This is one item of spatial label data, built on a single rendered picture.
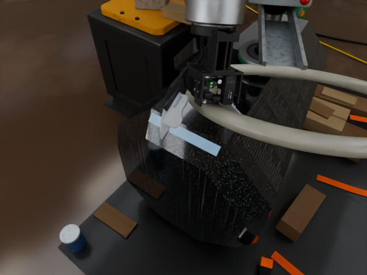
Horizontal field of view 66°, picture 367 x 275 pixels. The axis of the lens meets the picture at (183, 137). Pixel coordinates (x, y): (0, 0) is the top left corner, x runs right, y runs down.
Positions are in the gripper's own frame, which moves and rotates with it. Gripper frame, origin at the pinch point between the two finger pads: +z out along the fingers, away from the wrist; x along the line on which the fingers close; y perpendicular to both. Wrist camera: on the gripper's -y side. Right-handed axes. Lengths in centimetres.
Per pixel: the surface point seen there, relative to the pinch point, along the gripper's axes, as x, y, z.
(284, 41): 46, -35, -12
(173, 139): 12, -44, 25
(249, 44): 56, -70, -6
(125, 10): 14, -141, -14
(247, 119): 2.6, 11.5, -7.7
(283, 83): 68, -56, 9
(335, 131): 135, -74, 49
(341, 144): 11.6, 21.0, -7.1
